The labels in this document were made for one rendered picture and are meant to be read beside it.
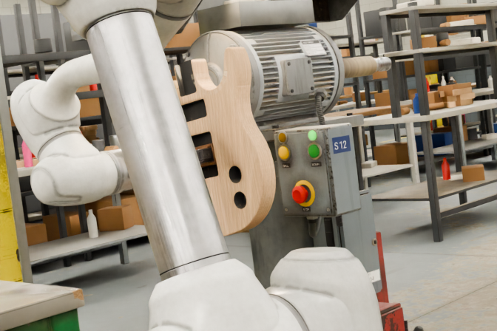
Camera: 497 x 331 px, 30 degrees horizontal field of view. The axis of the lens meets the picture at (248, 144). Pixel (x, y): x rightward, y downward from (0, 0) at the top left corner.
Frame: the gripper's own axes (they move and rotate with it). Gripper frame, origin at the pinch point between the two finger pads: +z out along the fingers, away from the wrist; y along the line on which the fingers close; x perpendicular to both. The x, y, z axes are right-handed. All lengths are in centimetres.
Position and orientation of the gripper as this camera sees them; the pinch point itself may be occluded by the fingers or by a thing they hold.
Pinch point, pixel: (197, 157)
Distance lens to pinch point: 206.2
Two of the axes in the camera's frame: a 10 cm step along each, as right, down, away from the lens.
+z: 6.9, -1.2, 7.1
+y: 7.0, -1.7, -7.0
